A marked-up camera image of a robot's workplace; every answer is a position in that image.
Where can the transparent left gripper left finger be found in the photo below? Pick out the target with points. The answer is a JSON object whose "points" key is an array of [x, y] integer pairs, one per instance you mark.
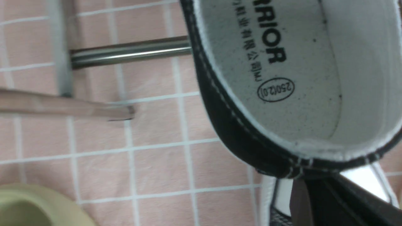
{"points": [[28, 103]]}

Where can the black canvas sneaker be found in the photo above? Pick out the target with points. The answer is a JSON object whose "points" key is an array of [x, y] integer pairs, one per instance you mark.
{"points": [[301, 89]]}

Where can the pink checkered tablecloth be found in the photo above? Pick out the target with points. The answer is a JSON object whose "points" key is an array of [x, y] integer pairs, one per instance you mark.
{"points": [[165, 167]]}

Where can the metal shoe rack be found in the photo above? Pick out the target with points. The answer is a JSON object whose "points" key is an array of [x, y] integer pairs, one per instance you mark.
{"points": [[70, 58]]}

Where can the right green foam slipper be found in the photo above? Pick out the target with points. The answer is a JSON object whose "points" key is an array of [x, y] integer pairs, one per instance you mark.
{"points": [[33, 205]]}

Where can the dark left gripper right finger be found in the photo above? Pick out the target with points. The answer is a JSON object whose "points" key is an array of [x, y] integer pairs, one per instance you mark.
{"points": [[336, 201]]}

